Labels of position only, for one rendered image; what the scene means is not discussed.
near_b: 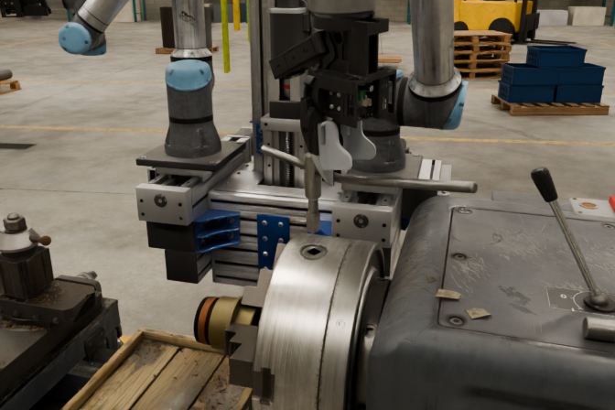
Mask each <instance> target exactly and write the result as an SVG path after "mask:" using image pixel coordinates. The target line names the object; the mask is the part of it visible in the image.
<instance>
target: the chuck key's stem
mask: <svg viewBox="0 0 615 410"><path fill-rule="evenodd" d="M316 168H317V167H316V166H315V164H314V161H313V159H312V156H311V155H310V153H309V152H306V154H305V197H306V198H307V199H308V211H307V231H309V232H312V233H315V232H317V231H319V230H320V212H319V211H318V199H319V198H320V197H321V177H320V176H318V175H316V174H315V169H316Z"/></svg>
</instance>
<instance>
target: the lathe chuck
mask: <svg viewBox="0 0 615 410"><path fill-rule="evenodd" d="M354 241H356V240H355V239H348V238H340V237H332V236H325V235H317V234H310V233H303V232H302V233H298V234H297V235H295V236H294V237H293V238H292V239H291V240H290V241H289V242H288V243H287V245H286V246H285V248H284V250H283V251H282V253H281V254H280V256H279V258H278V260H277V263H276V265H275V269H274V271H273V273H272V276H271V279H270V282H269V285H268V288H267V290H266V294H265V297H264V303H263V307H262V311H261V316H260V319H259V324H258V330H257V334H256V341H255V346H254V362H253V370H254V371H256V372H260V371H261V370H262V369H263V368H266V369H271V374H274V375H275V392H274V399H271V401H270V403H267V402H263V401H262V397H261V396H256V395H253V396H252V408H253V410H318V392H319V380H320V371H321V363H322V354H323V348H324V341H325V336H326V330H327V325H328V319H329V311H330V306H331V302H332V298H333V294H334V290H335V286H336V283H337V279H338V276H339V272H340V268H341V265H342V262H343V260H344V257H345V255H346V253H347V251H348V249H349V247H350V246H351V244H352V243H353V242H354ZM309 246H319V247H322V248H323V249H324V250H325V251H326V252H325V253H324V254H323V255H322V256H320V257H317V258H309V257H306V256H305V255H303V254H302V252H303V250H304V249H305V248H307V247H309Z"/></svg>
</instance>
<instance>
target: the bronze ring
mask: <svg viewBox="0 0 615 410"><path fill-rule="evenodd" d="M242 298H243V296H239V297H227V296H222V297H204V298H203V299H202V300H201V302H200V304H199V306H198V309H197V311H196V315H195V318H194V325H193V331H194V337H195V339H196V341H197V342H199V343H202V344H205V345H211V347H212V348H213V349H216V350H221V351H224V339H225V330H226V329H227V328H228V327H229V326H230V325H231V324H232V323H233V322H235V323H241V324H245V325H252V326H256V327H258V324H259V319H260V316H261V311H262V310H261V309H260V308H257V307H247V306H244V305H242V303H241V302H242Z"/></svg>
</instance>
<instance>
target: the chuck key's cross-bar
mask: <svg viewBox="0 0 615 410"><path fill-rule="evenodd" d="M261 152H262V153H264V154H266V155H269V156H272V157H274V158H277V159H279V160H281V161H284V162H286V163H288V164H290V165H293V166H295V167H299V168H302V169H304V170H305V160H303V159H300V158H298V157H295V156H291V155H289V154H287V153H284V152H282V151H279V150H277V149H274V148H272V147H270V146H262V148H261ZM334 182H337V183H342V184H354V185H366V186H378V187H390V188H402V189H425V190H437V191H449V192H461V193H473V194H474V193H475V192H476V191H477V189H478V186H477V184H476V182H470V181H455V180H439V179H424V178H394V177H378V176H364V175H348V174H339V173H336V172H334Z"/></svg>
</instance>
